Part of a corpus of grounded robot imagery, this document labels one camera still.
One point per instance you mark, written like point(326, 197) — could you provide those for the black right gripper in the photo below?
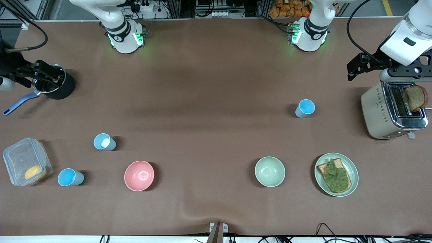
point(10, 64)

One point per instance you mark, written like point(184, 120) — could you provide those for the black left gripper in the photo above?
point(374, 61)

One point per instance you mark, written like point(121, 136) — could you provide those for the plain blue cup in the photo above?
point(305, 108)
point(69, 177)

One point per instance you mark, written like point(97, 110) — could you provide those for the blue cup with white bottom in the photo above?
point(104, 141)

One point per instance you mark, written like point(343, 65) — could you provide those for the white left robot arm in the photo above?
point(312, 37)

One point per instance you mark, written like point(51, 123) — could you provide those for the glass lid with blue knob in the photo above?
point(47, 89)

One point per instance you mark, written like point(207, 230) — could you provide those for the beige and chrome toaster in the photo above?
point(376, 111)

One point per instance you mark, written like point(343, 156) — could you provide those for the brown bread slice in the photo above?
point(415, 98)

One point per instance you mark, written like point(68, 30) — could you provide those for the clear plastic storage container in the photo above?
point(20, 158)

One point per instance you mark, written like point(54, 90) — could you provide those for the bag of orange buns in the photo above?
point(287, 8)

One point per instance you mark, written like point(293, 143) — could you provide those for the yellow round food piece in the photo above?
point(35, 172)

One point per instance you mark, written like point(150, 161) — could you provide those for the pale green plate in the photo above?
point(352, 170)

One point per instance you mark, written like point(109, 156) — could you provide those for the toast slice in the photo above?
point(322, 168)

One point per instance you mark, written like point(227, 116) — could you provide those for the green lettuce leaf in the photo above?
point(336, 177)

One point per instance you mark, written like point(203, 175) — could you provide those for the white power strip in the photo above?
point(145, 5)

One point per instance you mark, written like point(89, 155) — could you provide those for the pale green bowl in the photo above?
point(270, 171)

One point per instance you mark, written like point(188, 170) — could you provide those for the pink bowl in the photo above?
point(139, 176)

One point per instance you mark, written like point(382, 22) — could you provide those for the brown table cover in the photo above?
point(202, 84)

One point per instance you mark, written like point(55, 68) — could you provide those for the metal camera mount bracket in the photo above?
point(216, 234)

